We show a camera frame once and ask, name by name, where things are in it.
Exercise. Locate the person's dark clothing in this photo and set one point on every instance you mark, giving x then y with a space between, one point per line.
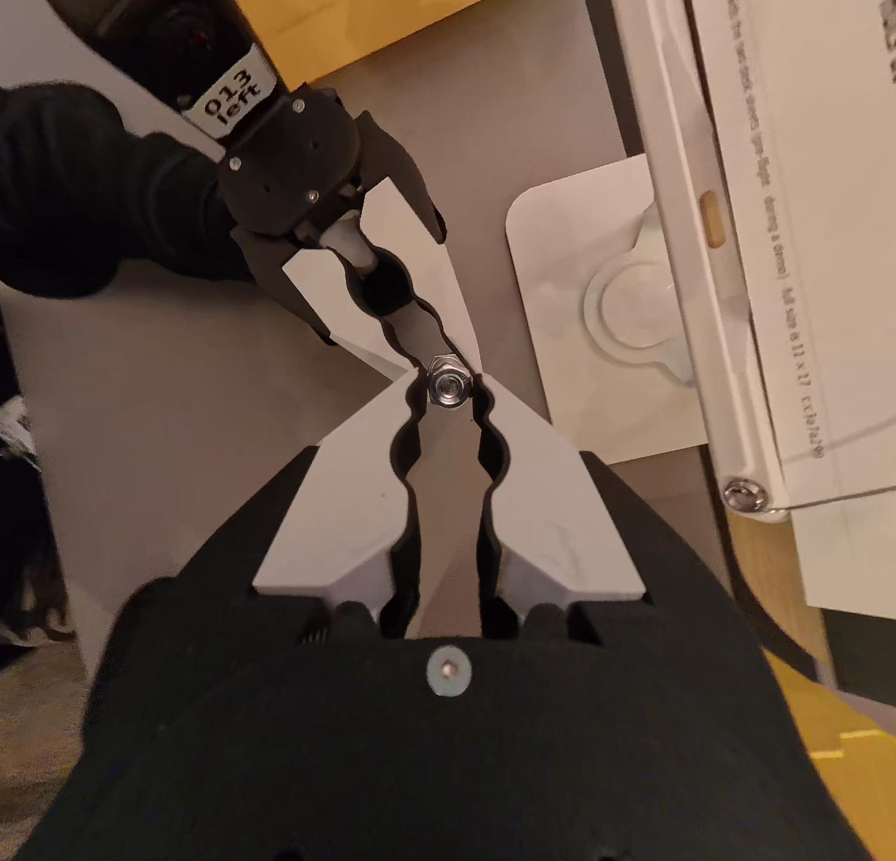
28 539

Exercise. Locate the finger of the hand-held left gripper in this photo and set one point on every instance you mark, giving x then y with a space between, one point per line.
420 245
329 287

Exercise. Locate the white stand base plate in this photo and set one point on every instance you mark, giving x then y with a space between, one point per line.
553 280

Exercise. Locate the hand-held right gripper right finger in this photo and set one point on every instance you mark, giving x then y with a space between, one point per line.
553 525

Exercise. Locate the yellow plastic bin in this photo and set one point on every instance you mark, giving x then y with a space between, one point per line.
840 770
385 7

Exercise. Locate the white paper tag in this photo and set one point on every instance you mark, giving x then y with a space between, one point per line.
15 423

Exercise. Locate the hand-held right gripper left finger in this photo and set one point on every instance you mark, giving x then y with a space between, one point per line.
336 525

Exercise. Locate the person's left hand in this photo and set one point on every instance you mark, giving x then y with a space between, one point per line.
182 203

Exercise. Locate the steel hex bolt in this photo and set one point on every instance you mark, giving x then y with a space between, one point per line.
448 386

